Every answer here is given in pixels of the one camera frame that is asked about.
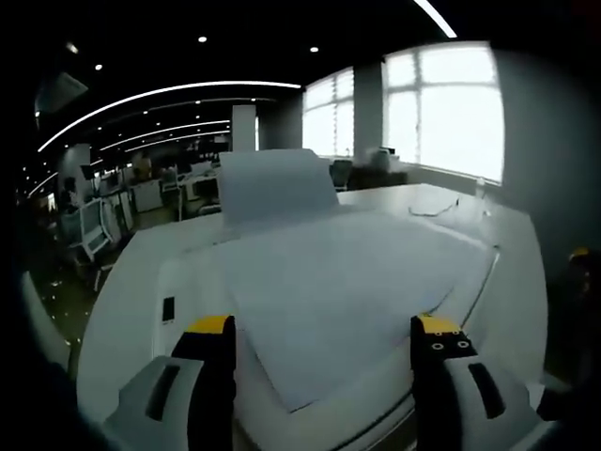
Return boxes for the round ceiling spotlights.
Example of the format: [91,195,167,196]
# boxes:
[64,34,321,72]

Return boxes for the white paper sheet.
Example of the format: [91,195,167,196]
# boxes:
[220,216,493,413]

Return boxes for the large bright window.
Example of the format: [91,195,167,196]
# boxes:
[381,40,507,183]

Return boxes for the white mesh office chair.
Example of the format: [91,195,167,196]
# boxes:
[76,198,117,265]

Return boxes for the long curved ceiling light strip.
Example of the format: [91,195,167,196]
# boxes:
[36,81,302,153]
[412,0,459,39]

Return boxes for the dark office chair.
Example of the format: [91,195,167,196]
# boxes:
[330,159,354,191]

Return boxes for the white printer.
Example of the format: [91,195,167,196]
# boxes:
[152,148,504,451]

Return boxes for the narrow bright window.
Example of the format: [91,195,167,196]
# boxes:
[301,67,356,160]

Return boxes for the small background printer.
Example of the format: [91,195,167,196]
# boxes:
[369,146,401,173]

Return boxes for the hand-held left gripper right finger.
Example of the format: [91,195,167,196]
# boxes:
[409,314,549,451]

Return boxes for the ceiling air conditioner unit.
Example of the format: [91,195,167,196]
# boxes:
[39,70,91,115]

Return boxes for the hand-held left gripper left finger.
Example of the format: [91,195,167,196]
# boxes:
[100,314,237,451]

